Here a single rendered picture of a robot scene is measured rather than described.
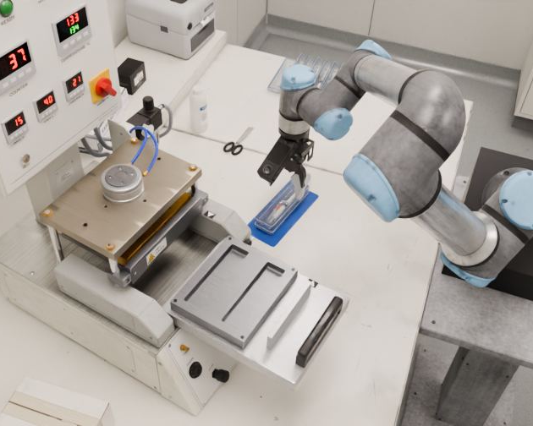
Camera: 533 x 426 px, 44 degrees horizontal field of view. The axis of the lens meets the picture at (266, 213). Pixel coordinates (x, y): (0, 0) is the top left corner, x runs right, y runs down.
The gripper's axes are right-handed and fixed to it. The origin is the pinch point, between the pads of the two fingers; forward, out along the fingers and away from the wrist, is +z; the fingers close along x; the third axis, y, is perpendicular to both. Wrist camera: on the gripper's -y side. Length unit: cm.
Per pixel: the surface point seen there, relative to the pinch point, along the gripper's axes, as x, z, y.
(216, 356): -14, 2, -48
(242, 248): -10.5, -16.5, -33.6
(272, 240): -3.5, 7.8, -9.6
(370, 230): -22.3, 7.7, 8.4
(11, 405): 10, -1, -80
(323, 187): -4.1, 7.7, 15.1
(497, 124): -18, 82, 177
